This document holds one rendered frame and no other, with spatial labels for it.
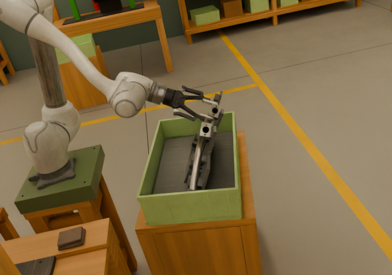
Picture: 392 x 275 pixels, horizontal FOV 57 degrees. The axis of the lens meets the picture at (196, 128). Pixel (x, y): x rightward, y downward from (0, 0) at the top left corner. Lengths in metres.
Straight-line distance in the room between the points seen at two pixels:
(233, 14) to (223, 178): 4.78
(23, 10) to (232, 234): 1.23
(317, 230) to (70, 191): 1.59
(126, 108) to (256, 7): 5.12
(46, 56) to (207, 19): 4.57
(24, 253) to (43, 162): 0.41
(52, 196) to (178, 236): 0.60
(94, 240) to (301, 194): 1.72
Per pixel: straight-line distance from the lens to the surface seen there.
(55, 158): 1.79
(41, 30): 1.57
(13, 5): 1.60
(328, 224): 2.62
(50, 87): 1.85
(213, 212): 1.54
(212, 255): 1.73
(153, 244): 1.70
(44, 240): 1.62
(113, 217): 2.19
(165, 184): 1.71
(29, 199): 1.84
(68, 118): 1.90
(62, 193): 1.78
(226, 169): 1.72
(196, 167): 1.50
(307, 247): 2.48
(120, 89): 1.38
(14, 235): 2.19
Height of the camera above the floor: 1.92
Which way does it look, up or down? 31 degrees down
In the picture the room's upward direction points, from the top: 12 degrees counter-clockwise
